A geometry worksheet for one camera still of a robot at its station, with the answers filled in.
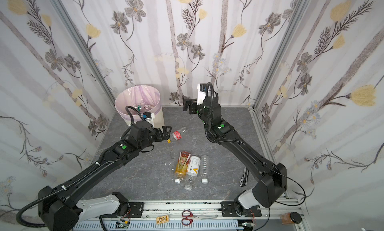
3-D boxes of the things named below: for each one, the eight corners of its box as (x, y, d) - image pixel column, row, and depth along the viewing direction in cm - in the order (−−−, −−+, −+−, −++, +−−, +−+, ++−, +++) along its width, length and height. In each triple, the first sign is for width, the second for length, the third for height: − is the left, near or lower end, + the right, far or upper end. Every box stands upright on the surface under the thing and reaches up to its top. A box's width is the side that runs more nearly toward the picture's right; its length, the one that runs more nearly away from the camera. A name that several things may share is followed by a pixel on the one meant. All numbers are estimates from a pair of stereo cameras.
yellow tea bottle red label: (173, 183, 84) (172, 179, 79) (181, 155, 96) (180, 150, 91) (183, 185, 84) (182, 182, 79) (190, 157, 95) (189, 152, 90)
